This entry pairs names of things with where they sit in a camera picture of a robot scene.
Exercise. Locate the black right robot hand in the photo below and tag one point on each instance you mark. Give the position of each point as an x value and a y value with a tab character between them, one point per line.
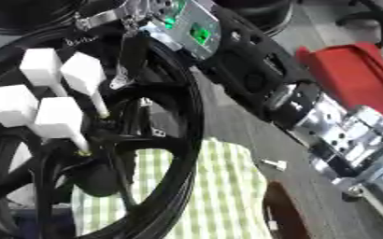
133	53

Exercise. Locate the silver and black right robot arm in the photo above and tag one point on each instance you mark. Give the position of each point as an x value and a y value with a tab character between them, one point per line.
249	62

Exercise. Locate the white pin with thin stem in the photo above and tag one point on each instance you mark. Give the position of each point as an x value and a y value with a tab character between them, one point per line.
12	105
41	67
83	74
58	117

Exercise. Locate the black spoked wheel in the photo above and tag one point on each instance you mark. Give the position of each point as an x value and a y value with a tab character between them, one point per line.
186	118

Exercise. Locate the small white loose pin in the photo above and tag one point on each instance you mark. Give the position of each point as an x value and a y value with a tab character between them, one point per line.
275	163

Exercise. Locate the black round tyre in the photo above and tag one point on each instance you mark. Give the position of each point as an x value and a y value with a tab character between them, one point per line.
263	14
20	14

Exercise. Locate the red plastic bin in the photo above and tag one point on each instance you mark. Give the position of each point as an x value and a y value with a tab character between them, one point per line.
353	77

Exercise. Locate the black office chair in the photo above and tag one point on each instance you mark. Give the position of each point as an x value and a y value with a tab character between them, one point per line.
375	15

